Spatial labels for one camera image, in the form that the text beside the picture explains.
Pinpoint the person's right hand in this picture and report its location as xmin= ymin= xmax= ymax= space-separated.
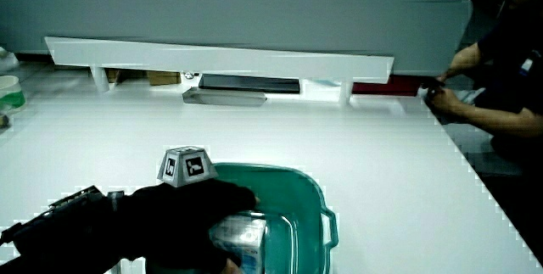
xmin=121 ymin=146 xmax=260 ymax=274

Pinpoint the white milk carton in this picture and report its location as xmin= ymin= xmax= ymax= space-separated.
xmin=209 ymin=214 xmax=268 ymax=274

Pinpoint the teal plastic basin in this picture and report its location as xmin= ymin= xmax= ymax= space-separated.
xmin=210 ymin=162 xmax=339 ymax=274

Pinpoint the brown cardboard box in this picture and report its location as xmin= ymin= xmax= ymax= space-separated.
xmin=146 ymin=70 xmax=182 ymax=87

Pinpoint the black flat keyboard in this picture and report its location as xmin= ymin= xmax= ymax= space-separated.
xmin=198 ymin=74 xmax=301 ymax=95

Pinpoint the white desk shelf riser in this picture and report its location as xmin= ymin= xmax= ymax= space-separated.
xmin=44 ymin=36 xmax=395 ymax=106

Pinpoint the white and green cup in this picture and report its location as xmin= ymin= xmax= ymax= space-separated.
xmin=0 ymin=75 xmax=26 ymax=116

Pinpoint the grey partition panel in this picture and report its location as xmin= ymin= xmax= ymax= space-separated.
xmin=0 ymin=0 xmax=473 ymax=77

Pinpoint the red box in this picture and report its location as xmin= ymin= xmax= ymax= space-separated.
xmin=351 ymin=74 xmax=425 ymax=98

